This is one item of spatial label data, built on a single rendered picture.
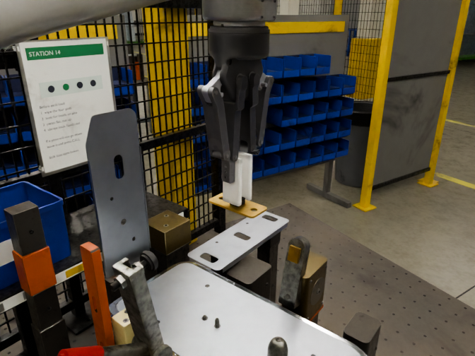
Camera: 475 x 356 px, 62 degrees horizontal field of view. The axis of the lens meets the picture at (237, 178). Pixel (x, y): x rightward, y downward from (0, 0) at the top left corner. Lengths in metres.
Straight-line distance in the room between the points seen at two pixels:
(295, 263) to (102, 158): 0.41
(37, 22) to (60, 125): 0.79
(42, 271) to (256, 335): 0.40
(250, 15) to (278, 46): 2.36
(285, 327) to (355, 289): 0.64
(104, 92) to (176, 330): 0.63
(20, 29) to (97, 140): 0.52
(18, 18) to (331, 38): 2.96
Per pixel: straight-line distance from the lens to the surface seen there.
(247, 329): 0.73
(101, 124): 0.77
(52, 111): 1.03
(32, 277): 0.81
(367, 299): 1.32
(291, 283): 0.79
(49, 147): 1.04
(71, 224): 1.06
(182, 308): 0.78
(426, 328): 1.28
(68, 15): 0.26
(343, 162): 3.81
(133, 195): 0.84
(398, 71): 3.33
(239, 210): 0.56
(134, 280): 0.52
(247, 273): 0.89
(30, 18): 0.26
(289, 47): 2.88
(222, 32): 0.48
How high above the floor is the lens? 1.51
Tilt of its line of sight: 23 degrees down
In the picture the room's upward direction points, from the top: straight up
